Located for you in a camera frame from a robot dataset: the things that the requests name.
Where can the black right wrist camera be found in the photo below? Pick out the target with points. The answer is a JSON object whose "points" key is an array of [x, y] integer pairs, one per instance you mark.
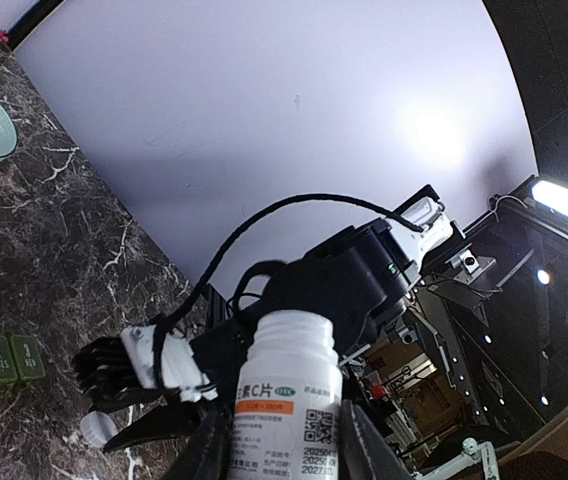
{"points": [[106, 376]]}

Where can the white pill bottle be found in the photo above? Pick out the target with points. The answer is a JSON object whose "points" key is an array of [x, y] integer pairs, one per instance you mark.
{"points": [[287, 406]]}

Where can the white pill bottle cap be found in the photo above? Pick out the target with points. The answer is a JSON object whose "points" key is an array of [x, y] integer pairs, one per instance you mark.
{"points": [[97, 428]]}

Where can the green weekly pill organizer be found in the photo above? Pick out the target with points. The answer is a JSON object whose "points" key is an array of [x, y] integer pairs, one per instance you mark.
{"points": [[20, 359]]}

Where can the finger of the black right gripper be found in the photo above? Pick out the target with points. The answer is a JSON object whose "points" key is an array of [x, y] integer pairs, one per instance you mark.
{"points": [[164, 422]]}

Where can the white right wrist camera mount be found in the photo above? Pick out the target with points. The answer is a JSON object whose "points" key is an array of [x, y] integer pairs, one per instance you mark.
{"points": [[180, 373]]}

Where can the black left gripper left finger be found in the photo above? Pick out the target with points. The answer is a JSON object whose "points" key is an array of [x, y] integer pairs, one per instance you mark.
{"points": [[207, 453]]}

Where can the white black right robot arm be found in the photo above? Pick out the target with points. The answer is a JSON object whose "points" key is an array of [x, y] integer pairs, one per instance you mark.
{"points": [[395, 243]]}

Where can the black frame post right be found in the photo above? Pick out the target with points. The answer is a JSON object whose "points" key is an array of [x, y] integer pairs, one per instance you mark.
{"points": [[30, 20]]}

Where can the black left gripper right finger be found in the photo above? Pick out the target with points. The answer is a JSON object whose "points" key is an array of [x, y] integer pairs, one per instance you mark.
{"points": [[363, 453]]}

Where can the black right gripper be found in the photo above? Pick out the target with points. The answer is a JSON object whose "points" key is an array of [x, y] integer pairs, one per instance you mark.
{"points": [[342, 289]]}

